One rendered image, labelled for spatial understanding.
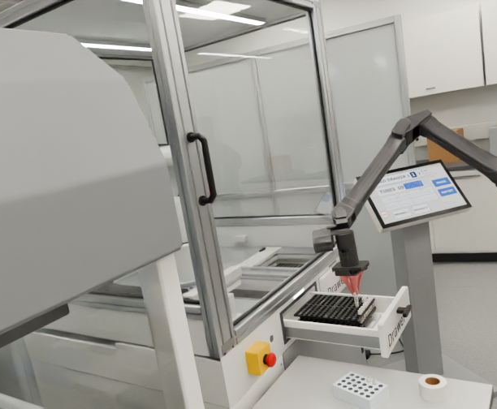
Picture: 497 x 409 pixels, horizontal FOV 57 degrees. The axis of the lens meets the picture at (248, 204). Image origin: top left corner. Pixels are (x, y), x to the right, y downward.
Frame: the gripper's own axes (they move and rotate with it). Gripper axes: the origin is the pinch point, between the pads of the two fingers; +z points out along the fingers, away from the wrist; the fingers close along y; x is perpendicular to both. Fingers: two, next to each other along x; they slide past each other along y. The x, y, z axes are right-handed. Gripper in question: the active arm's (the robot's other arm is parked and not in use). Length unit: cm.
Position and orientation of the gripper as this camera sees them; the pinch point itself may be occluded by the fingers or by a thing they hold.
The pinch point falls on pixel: (355, 291)
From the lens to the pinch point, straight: 150.2
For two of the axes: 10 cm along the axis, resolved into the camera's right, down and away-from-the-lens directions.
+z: 2.1, 9.7, 1.3
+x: -5.3, 2.3, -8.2
